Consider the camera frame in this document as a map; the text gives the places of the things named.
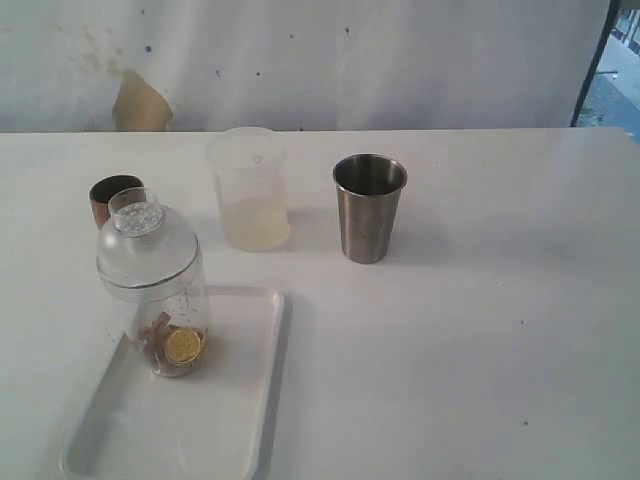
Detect stainless steel cup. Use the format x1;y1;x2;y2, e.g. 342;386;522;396
333;153;407;264

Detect brown wooden cup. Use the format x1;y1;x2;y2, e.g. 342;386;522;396
89;174;144;230

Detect clear strainer lid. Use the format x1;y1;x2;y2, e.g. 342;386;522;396
96;187;203;303

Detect translucent frosted plastic cup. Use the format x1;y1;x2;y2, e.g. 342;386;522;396
207;127;291;252

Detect dark window frame post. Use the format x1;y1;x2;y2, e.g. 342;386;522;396
570;0;622;127

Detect clear graduated shaker cup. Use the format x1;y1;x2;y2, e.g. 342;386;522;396
112;274;211;377

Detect white rectangular tray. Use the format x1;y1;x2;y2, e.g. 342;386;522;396
58;285;285;479

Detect wooden cubes and gold coins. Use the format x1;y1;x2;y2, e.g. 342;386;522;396
135;312;207;377

